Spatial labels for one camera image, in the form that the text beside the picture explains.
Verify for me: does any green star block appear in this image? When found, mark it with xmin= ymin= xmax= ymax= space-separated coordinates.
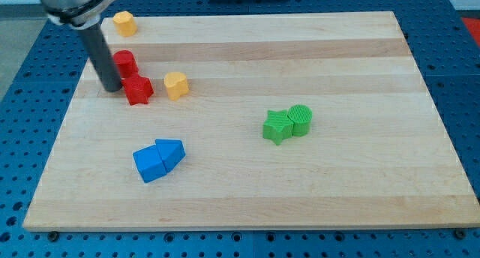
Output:
xmin=262 ymin=109 xmax=294 ymax=146

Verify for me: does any yellow hexagon block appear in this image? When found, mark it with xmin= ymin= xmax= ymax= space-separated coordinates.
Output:
xmin=112 ymin=10 xmax=138 ymax=37

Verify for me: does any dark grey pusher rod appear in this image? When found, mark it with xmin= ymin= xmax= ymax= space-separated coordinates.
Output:
xmin=78 ymin=22 xmax=122 ymax=92

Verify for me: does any red star block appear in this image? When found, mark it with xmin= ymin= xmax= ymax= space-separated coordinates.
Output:
xmin=121 ymin=73 xmax=154 ymax=106

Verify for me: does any red cylinder block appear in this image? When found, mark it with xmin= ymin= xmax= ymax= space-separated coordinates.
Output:
xmin=113 ymin=49 xmax=139 ymax=78

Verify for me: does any blue triangle block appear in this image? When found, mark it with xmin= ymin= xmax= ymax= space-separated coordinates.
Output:
xmin=155 ymin=139 xmax=185 ymax=173

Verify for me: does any light wooden board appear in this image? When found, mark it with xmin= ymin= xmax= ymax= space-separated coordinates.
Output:
xmin=23 ymin=11 xmax=479 ymax=232

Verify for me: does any green cylinder block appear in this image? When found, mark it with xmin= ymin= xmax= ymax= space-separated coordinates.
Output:
xmin=287 ymin=104 xmax=313 ymax=137

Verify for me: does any yellow heart block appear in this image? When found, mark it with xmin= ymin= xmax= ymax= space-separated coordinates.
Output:
xmin=163 ymin=72 xmax=190 ymax=101

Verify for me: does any blue cube block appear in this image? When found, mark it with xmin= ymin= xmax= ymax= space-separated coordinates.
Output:
xmin=133 ymin=145 xmax=167 ymax=183

